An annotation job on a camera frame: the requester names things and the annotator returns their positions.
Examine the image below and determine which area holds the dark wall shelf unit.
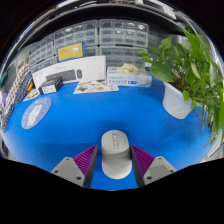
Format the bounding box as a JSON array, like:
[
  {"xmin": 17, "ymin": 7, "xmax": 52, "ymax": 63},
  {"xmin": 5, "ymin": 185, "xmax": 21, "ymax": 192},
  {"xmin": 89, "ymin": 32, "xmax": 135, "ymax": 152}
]
[{"xmin": 19, "ymin": 1, "xmax": 178, "ymax": 38}]

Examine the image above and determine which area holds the green plant in white pot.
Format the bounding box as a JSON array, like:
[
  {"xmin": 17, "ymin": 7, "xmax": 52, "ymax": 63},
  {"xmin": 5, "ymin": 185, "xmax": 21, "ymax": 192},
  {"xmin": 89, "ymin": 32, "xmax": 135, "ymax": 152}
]
[{"xmin": 137, "ymin": 28, "xmax": 224, "ymax": 148}]

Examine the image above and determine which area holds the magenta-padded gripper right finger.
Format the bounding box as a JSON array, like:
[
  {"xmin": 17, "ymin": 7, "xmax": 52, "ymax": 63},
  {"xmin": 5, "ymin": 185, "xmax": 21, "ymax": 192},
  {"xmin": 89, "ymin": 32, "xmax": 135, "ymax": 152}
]
[{"xmin": 129, "ymin": 144, "xmax": 177, "ymax": 188}]

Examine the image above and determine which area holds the white and blue tissue box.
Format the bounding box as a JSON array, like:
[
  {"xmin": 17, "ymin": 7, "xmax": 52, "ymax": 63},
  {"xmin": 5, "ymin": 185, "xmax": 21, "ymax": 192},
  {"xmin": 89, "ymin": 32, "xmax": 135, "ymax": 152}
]
[{"xmin": 106, "ymin": 63, "xmax": 153, "ymax": 88}]

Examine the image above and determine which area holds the light grey computer mouse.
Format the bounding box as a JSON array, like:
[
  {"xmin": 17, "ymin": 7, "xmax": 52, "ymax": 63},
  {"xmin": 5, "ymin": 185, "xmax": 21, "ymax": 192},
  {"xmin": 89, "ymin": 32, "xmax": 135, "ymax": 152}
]
[{"xmin": 100, "ymin": 129, "xmax": 133, "ymax": 180}]

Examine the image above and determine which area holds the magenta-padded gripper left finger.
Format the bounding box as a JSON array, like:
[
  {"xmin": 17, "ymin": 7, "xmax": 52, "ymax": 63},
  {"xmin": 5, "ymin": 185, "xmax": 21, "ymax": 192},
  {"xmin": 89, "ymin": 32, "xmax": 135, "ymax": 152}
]
[{"xmin": 50, "ymin": 144, "xmax": 99, "ymax": 189}]

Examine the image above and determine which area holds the small black cardboard box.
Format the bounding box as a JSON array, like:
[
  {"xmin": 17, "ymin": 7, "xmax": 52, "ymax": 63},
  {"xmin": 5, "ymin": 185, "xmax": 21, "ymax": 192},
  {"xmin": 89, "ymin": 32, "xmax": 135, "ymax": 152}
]
[{"xmin": 38, "ymin": 76, "xmax": 64, "ymax": 96}]

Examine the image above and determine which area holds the navy white-dotted cloth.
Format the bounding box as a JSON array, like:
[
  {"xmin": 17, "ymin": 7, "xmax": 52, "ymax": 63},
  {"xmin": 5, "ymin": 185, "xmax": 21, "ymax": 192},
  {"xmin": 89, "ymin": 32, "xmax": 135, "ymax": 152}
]
[{"xmin": 1, "ymin": 78, "xmax": 33, "ymax": 131}]

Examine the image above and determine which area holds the yellow and blue box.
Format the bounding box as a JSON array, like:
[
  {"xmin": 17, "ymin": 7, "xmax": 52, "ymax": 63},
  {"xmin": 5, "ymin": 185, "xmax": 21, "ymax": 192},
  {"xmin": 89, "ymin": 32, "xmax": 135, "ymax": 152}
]
[{"xmin": 57, "ymin": 41, "xmax": 86, "ymax": 63}]

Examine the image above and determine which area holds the long white keyboard box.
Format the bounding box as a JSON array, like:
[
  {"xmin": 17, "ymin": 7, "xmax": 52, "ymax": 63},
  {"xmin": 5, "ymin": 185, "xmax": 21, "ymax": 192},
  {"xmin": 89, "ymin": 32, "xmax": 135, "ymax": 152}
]
[{"xmin": 31, "ymin": 55, "xmax": 107, "ymax": 89}]

